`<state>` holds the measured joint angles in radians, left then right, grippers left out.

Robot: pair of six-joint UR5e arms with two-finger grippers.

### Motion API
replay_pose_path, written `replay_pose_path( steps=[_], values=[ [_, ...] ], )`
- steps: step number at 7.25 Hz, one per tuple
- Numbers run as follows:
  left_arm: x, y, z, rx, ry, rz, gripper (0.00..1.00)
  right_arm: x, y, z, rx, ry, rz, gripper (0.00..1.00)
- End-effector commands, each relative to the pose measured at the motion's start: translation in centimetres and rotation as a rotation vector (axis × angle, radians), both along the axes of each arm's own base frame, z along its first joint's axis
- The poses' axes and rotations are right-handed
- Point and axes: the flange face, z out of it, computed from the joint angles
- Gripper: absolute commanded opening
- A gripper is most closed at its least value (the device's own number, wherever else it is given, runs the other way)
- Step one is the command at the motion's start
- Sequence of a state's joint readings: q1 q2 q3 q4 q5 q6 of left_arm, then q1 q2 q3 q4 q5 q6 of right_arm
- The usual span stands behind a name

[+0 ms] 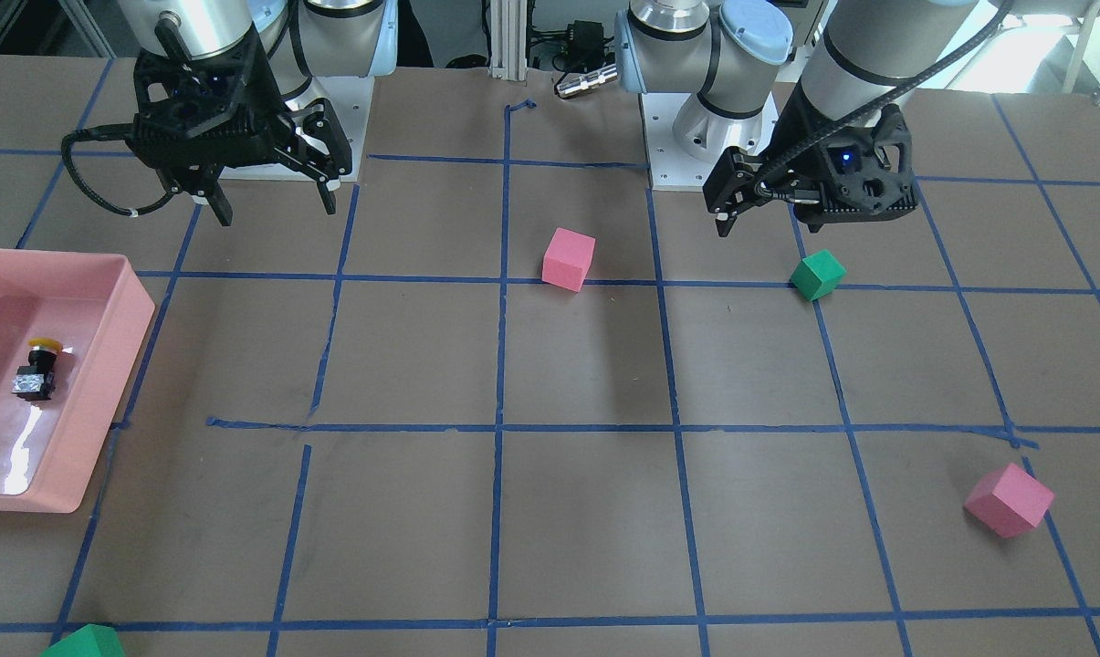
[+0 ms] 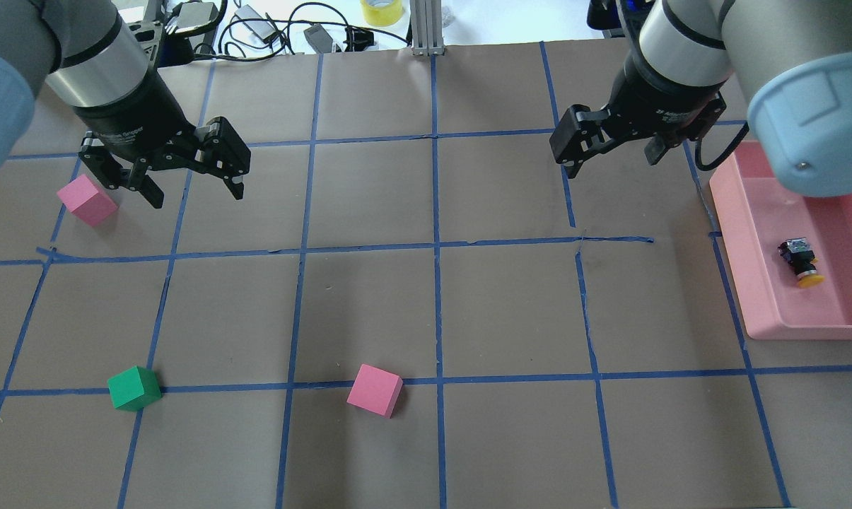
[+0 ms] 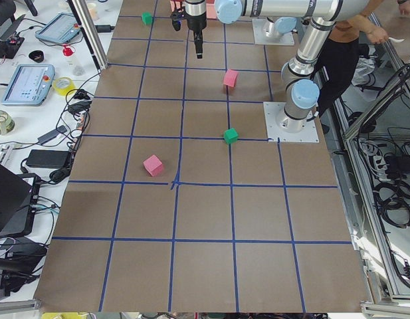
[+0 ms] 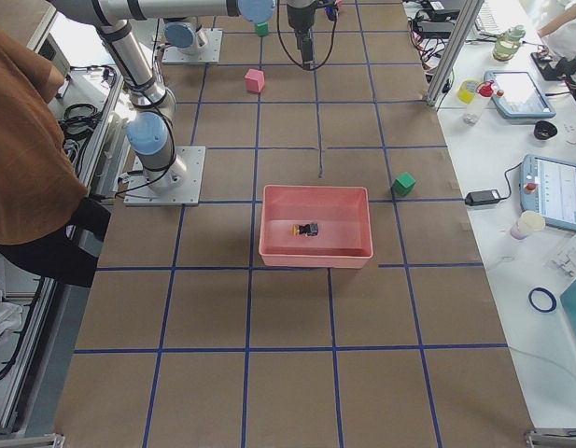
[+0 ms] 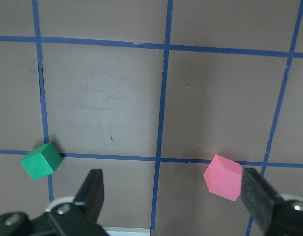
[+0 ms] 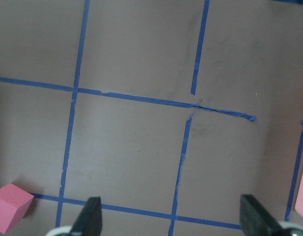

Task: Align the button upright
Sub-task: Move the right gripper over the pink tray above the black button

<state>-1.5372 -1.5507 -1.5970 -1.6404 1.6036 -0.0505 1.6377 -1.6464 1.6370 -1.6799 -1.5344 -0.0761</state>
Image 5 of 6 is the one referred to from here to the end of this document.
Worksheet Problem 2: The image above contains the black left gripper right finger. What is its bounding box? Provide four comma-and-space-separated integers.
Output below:
240, 168, 284, 234

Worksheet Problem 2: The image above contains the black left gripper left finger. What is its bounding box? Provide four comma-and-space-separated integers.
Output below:
72, 169, 104, 224

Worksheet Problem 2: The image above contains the pink foam cube far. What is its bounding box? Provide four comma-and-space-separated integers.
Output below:
203, 154, 243, 202

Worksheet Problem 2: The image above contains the green foam cube near base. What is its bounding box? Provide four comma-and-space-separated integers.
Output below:
21, 142, 63, 180

